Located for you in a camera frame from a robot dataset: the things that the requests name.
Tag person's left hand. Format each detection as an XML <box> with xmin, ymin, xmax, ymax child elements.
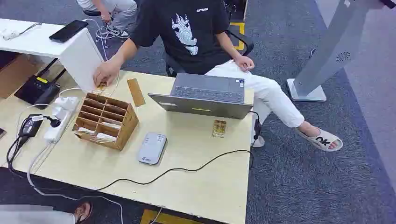
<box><xmin>233</xmin><ymin>55</ymin><xmax>255</xmax><ymax>72</ymax></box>

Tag person's right hand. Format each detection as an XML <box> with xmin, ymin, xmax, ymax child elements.
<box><xmin>93</xmin><ymin>60</ymin><xmax>123</xmax><ymax>88</ymax></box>

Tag white side desk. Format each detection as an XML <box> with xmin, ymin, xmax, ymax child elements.
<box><xmin>0</xmin><ymin>18</ymin><xmax>105</xmax><ymax>91</ymax></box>

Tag flat wooden strip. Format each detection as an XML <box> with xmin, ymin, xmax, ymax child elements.
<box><xmin>127</xmin><ymin>78</ymin><xmax>146</xmax><ymax>108</ymax></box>

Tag grey laptop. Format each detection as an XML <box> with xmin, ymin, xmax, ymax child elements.
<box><xmin>147</xmin><ymin>73</ymin><xmax>255</xmax><ymax>120</ymax></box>

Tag wooden card box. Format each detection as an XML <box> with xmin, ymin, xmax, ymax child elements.
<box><xmin>72</xmin><ymin>92</ymin><xmax>140</xmax><ymax>152</ymax></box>

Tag black smartphone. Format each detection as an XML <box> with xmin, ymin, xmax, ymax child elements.
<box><xmin>48</xmin><ymin>20</ymin><xmax>89</xmax><ymax>43</ymax></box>

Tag person in black shirt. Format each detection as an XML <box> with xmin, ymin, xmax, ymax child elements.
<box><xmin>93</xmin><ymin>0</ymin><xmax>343</xmax><ymax>152</ymax></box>

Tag person in grey trousers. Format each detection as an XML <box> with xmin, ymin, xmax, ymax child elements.
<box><xmin>76</xmin><ymin>0</ymin><xmax>139</xmax><ymax>39</ymax></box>

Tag white power strip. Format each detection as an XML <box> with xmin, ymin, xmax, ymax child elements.
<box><xmin>42</xmin><ymin>96</ymin><xmax>80</xmax><ymax>144</ymax></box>

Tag black laptop charger plug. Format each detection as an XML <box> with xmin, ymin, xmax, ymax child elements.
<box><xmin>253</xmin><ymin>119</ymin><xmax>262</xmax><ymax>140</ymax></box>

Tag black router box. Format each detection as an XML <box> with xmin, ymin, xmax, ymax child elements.
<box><xmin>14</xmin><ymin>75</ymin><xmax>61</xmax><ymax>110</ymax></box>

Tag grey floor stand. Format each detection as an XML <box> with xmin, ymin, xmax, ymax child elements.
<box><xmin>287</xmin><ymin>0</ymin><xmax>385</xmax><ymax>103</ymax></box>

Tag black power adapter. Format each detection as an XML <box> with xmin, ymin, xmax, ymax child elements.
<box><xmin>17</xmin><ymin>114</ymin><xmax>44</xmax><ymax>139</ymax></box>

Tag small white device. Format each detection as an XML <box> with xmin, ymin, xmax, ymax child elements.
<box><xmin>0</xmin><ymin>29</ymin><xmax>20</xmax><ymax>41</ymax></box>

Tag person's foot in sandal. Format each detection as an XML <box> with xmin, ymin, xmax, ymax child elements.
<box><xmin>0</xmin><ymin>201</ymin><xmax>94</xmax><ymax>224</ymax></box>

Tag white cable bundle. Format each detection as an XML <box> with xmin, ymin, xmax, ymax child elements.
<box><xmin>83</xmin><ymin>18</ymin><xmax>122</xmax><ymax>61</ymax></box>

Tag thin white cable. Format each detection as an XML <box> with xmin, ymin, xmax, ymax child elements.
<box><xmin>14</xmin><ymin>88</ymin><xmax>93</xmax><ymax>131</ymax></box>

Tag long black cable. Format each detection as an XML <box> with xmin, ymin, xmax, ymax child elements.
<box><xmin>6</xmin><ymin>136</ymin><xmax>255</xmax><ymax>193</ymax></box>

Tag long white cable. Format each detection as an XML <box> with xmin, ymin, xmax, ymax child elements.
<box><xmin>26</xmin><ymin>142</ymin><xmax>125</xmax><ymax>224</ymax></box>

